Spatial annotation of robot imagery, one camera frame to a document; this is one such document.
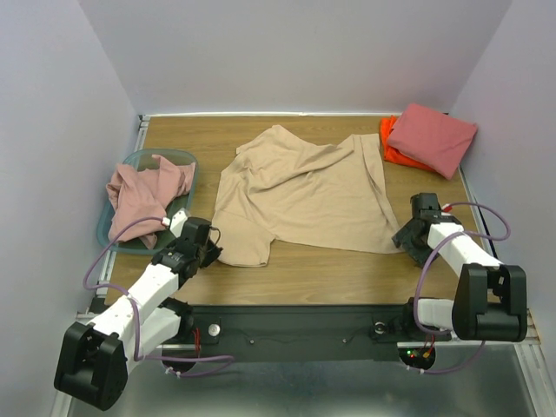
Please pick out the folded pink t shirt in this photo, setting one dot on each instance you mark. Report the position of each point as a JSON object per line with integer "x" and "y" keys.
{"x": 433, "y": 138}

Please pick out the aluminium frame rail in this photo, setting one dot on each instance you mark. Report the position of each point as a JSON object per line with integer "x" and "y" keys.
{"x": 489, "y": 304}

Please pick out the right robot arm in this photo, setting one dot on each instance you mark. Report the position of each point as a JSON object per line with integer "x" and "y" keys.
{"x": 490, "y": 298}

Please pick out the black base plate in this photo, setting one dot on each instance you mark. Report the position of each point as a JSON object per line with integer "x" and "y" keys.
{"x": 296, "y": 333}

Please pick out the folded orange t shirt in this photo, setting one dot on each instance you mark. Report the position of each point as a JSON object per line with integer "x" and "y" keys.
{"x": 392, "y": 154}

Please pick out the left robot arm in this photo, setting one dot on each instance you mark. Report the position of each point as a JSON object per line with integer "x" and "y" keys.
{"x": 97, "y": 357}

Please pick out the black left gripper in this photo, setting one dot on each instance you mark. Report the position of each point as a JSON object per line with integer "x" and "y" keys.
{"x": 213, "y": 254}

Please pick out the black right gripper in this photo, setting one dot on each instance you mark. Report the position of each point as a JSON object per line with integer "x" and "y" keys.
{"x": 408, "y": 240}

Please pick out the teal plastic basket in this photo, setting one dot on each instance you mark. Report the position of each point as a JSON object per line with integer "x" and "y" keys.
{"x": 135, "y": 247}

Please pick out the beige t shirt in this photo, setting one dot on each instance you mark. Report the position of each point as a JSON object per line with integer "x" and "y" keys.
{"x": 282, "y": 188}

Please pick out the pink crumpled t shirt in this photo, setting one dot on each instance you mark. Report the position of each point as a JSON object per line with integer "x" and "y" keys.
{"x": 138, "y": 196}

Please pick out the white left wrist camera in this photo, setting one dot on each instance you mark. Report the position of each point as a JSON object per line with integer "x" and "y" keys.
{"x": 176, "y": 222}

